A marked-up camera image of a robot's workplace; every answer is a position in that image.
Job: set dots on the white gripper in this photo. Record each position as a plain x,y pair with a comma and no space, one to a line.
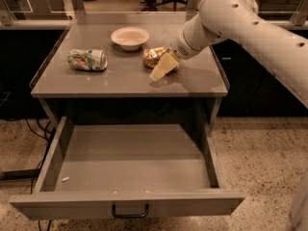
179,47

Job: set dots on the crushed orange soda can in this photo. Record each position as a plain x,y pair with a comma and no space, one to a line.
152,55

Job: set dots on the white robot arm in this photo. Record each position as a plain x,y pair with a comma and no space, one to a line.
267,158

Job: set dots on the grey cabinet with top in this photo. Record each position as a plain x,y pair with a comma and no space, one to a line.
125,76

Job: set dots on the crushed green white can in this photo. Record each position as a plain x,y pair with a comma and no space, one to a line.
87,59

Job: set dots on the open grey top drawer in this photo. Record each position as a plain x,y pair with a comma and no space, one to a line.
171,167

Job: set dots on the white paper bowl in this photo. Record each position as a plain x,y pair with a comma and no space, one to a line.
130,38

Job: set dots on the black drawer handle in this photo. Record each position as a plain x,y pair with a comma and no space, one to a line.
130,212

